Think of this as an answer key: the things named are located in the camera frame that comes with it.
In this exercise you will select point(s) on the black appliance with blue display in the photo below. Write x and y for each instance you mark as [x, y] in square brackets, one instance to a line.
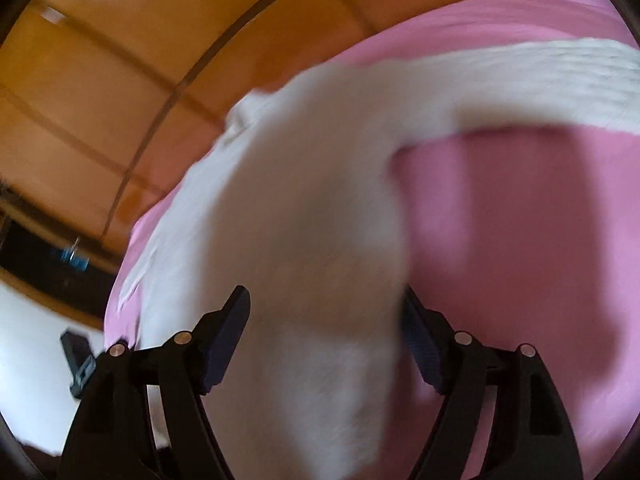
[45, 265]

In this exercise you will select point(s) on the wooden panelled wardrobe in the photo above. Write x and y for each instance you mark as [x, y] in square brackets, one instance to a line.
[125, 85]

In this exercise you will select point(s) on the pink blanket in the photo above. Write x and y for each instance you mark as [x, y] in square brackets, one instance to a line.
[525, 240]

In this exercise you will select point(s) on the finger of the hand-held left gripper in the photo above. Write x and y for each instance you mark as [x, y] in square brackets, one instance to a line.
[77, 360]

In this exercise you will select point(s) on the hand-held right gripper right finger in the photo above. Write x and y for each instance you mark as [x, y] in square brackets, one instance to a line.
[419, 347]

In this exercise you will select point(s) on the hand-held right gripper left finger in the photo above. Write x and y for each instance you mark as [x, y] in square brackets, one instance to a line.
[231, 327]

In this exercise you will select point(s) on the white knitted sweater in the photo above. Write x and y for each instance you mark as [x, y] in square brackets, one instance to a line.
[300, 210]

